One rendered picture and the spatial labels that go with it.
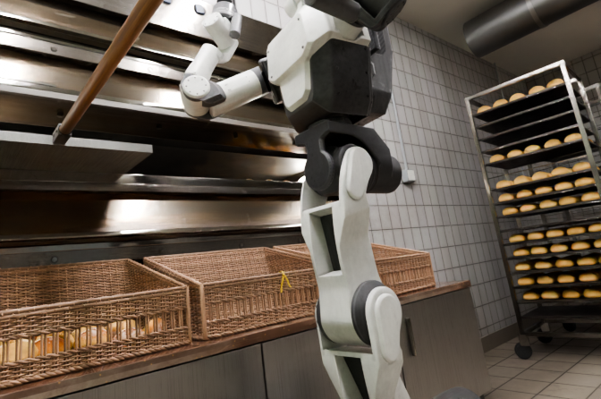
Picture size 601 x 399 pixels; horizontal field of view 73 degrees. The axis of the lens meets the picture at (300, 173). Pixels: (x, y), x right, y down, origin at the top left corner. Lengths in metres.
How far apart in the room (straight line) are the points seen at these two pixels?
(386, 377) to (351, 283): 0.21
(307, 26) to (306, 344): 0.93
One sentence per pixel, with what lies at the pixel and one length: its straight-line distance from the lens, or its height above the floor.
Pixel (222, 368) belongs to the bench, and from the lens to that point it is 1.20.
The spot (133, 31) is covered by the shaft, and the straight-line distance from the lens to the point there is 0.79.
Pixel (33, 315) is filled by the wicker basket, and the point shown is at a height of 0.71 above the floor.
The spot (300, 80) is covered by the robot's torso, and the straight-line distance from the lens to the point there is 1.05.
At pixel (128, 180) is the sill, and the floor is 1.15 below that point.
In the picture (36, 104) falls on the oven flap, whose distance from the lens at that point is 1.62.
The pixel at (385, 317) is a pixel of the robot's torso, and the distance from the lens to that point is 0.95.
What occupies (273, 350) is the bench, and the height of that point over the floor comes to 0.52.
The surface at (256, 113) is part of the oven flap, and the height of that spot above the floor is 1.53.
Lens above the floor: 0.74
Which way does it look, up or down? 13 degrees up
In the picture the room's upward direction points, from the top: 8 degrees counter-clockwise
